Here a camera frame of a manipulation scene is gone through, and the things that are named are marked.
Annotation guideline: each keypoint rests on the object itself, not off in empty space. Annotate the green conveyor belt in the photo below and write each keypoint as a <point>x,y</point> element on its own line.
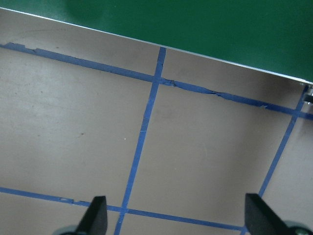
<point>268,35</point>

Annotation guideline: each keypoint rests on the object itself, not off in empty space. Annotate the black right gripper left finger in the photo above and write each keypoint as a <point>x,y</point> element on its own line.
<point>95,219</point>

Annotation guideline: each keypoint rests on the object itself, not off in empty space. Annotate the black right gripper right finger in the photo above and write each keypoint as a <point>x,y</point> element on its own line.
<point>260,219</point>

